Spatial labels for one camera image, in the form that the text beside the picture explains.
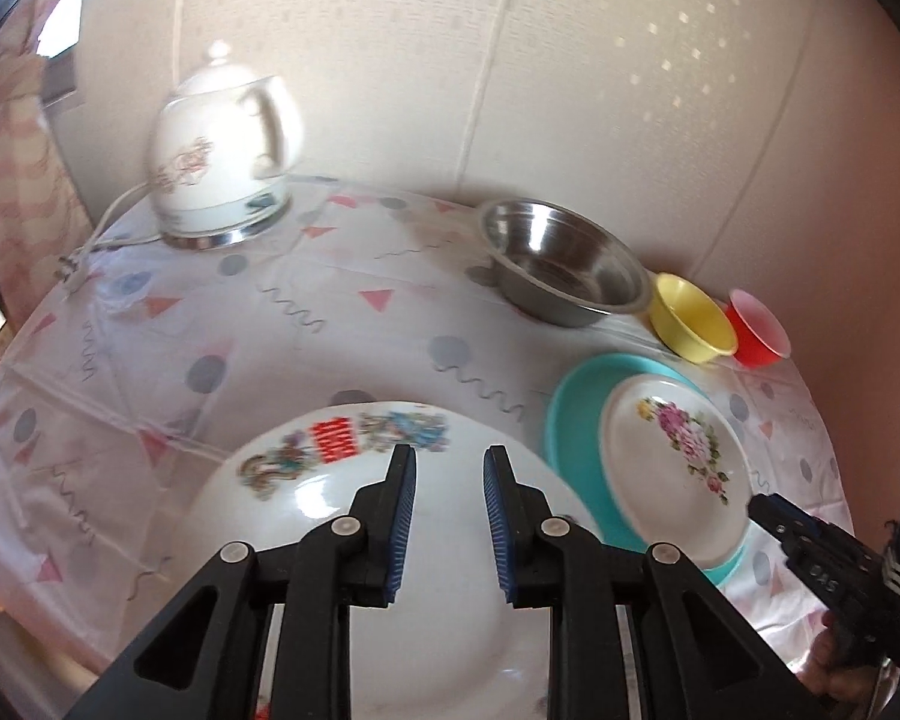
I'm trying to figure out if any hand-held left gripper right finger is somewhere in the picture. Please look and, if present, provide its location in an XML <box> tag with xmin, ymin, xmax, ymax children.
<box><xmin>482</xmin><ymin>446</ymin><xmax>818</xmax><ymax>720</ymax></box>

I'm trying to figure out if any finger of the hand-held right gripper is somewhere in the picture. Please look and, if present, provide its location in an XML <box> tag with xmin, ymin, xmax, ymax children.
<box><xmin>746</xmin><ymin>493</ymin><xmax>816</xmax><ymax>557</ymax></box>

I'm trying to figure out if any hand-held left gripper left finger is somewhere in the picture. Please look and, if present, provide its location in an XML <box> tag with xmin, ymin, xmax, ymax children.
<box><xmin>67</xmin><ymin>444</ymin><xmax>419</xmax><ymax>720</ymax></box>

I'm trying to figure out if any white floral plate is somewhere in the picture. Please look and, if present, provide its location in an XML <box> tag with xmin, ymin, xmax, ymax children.
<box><xmin>598</xmin><ymin>377</ymin><xmax>751</xmax><ymax>569</ymax></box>

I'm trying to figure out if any large white dragon-print plate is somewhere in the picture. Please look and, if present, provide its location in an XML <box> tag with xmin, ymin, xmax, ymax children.
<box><xmin>169</xmin><ymin>401</ymin><xmax>623</xmax><ymax>720</ymax></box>

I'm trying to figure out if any small red plastic bowl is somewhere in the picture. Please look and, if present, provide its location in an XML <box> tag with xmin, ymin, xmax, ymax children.
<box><xmin>724</xmin><ymin>287</ymin><xmax>792</xmax><ymax>370</ymax></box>

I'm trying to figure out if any person's right hand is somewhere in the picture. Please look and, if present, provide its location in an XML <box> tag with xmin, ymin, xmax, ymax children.
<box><xmin>806</xmin><ymin>611</ymin><xmax>882</xmax><ymax>713</ymax></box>

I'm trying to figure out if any teal plate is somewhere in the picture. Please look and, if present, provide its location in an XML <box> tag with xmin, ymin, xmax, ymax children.
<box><xmin>546</xmin><ymin>351</ymin><xmax>755</xmax><ymax>587</ymax></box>

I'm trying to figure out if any patterned plastic tablecloth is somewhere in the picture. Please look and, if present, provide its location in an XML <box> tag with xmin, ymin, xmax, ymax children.
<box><xmin>0</xmin><ymin>176</ymin><xmax>852</xmax><ymax>720</ymax></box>

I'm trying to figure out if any yellow plastic bowl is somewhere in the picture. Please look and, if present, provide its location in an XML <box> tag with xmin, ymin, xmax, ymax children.
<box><xmin>649</xmin><ymin>274</ymin><xmax>740</xmax><ymax>362</ymax></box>

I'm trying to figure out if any stainless steel bowl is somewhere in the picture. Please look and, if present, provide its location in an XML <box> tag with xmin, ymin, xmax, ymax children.
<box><xmin>478</xmin><ymin>199</ymin><xmax>650</xmax><ymax>329</ymax></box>

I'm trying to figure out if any metal kettle base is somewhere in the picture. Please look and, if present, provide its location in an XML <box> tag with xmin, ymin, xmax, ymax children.
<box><xmin>157</xmin><ymin>193</ymin><xmax>293</xmax><ymax>251</ymax></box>

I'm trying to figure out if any white ceramic electric kettle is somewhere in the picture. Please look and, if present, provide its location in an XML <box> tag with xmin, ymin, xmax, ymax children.
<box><xmin>146</xmin><ymin>41</ymin><xmax>305</xmax><ymax>235</ymax></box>

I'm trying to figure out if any pink patterned curtain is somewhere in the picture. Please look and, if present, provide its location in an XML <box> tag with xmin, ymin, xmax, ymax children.
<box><xmin>0</xmin><ymin>0</ymin><xmax>95</xmax><ymax>335</ymax></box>

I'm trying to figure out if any white kettle power cord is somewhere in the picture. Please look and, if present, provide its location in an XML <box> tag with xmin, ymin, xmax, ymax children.
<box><xmin>58</xmin><ymin>181</ymin><xmax>167</xmax><ymax>290</ymax></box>

